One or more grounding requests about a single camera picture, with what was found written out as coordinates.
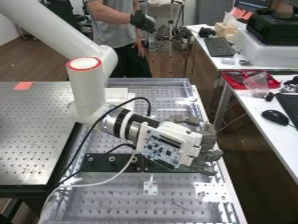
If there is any white desk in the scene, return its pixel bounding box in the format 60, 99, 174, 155
211, 73, 298, 186
185, 22, 298, 128

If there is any black case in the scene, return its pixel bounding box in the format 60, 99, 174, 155
245, 9, 298, 47

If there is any thin stick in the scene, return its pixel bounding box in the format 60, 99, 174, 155
141, 174, 160, 196

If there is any white storage crate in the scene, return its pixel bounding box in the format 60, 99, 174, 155
229, 19, 298, 68

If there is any black computer mouse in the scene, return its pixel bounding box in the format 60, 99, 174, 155
261, 109, 291, 127

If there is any small white box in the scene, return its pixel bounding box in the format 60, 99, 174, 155
104, 87, 137, 110

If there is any black keyboard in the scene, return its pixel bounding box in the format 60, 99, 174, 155
202, 35, 238, 58
274, 93, 298, 129

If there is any white cable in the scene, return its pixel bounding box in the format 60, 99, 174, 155
37, 153, 138, 223

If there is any red tray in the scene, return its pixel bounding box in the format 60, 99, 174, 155
219, 69, 283, 91

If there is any black cable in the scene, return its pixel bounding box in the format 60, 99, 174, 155
58, 142, 137, 186
56, 96, 153, 188

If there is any person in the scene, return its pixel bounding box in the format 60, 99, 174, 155
85, 0, 157, 80

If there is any metal tripod stand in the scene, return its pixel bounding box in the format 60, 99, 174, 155
154, 0, 189, 58

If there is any red tape patch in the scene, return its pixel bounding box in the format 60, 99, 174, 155
12, 81, 36, 92

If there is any clear box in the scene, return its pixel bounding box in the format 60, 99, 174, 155
38, 77, 249, 224

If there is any black plate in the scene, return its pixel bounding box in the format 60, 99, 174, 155
81, 152, 219, 175

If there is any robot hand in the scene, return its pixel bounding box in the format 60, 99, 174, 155
134, 114, 225, 176

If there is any clear plastic cup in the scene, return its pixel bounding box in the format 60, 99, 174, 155
242, 71, 271, 99

